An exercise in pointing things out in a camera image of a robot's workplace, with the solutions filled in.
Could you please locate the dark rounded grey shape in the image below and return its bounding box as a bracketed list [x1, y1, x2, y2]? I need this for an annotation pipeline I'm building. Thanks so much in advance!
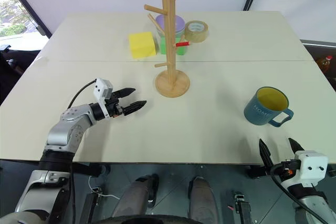
[188, 176, 219, 221]
[112, 173, 160, 220]

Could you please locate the green block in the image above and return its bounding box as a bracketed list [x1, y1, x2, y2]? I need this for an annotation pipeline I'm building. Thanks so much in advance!
[159, 36, 188, 56]

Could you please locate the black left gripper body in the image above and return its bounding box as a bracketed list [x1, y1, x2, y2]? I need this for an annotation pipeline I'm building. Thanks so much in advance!
[104, 90, 125, 119]

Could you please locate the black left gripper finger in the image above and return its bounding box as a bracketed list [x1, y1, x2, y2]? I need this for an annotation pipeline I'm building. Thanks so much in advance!
[112, 87, 137, 99]
[121, 100, 148, 116]

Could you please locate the blue mug yellow inside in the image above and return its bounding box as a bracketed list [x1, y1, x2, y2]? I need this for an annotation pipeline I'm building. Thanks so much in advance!
[243, 86, 295, 129]

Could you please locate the thin white cable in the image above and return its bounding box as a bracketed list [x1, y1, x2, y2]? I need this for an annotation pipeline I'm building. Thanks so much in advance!
[88, 175, 120, 200]

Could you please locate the yellow block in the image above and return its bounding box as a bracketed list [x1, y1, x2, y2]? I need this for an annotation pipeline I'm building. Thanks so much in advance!
[128, 31, 158, 60]

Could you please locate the black window frame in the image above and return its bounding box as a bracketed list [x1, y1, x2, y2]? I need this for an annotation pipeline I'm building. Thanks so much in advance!
[0, 0, 52, 37]

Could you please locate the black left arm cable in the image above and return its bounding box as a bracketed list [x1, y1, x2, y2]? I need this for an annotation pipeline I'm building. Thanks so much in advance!
[67, 79, 98, 111]

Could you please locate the black table bracket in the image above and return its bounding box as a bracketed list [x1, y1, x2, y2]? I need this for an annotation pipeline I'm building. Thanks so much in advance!
[87, 164, 110, 178]
[246, 165, 271, 179]

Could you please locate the orange bottle red cap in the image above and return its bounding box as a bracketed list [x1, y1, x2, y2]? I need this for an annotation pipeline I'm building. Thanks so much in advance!
[316, 55, 335, 73]

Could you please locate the brown packing tape roll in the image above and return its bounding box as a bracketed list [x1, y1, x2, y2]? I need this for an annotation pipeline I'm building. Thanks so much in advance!
[184, 20, 210, 44]

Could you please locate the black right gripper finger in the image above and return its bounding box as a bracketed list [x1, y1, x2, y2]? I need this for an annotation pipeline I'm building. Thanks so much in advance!
[288, 137, 305, 154]
[258, 138, 274, 175]

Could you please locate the black floor stand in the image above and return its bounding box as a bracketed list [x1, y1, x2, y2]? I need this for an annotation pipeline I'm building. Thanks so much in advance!
[227, 189, 256, 224]
[78, 187, 102, 224]

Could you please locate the wooden mug tree stand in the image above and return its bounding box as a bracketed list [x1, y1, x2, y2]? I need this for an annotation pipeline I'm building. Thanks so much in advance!
[143, 0, 191, 99]

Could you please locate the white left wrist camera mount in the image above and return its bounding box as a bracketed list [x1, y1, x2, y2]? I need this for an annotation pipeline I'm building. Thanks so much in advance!
[93, 78, 114, 119]

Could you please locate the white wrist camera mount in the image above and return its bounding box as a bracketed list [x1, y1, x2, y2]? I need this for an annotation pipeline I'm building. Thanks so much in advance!
[93, 78, 114, 119]
[293, 150, 329, 189]

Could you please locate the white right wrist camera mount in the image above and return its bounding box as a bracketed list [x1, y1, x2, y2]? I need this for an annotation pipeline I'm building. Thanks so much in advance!
[293, 150, 329, 189]

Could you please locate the purple round container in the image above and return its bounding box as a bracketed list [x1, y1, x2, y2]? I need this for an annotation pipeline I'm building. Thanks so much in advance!
[154, 14, 186, 42]

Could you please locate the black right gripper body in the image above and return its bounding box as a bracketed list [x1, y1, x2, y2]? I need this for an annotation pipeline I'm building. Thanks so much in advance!
[270, 158, 301, 183]

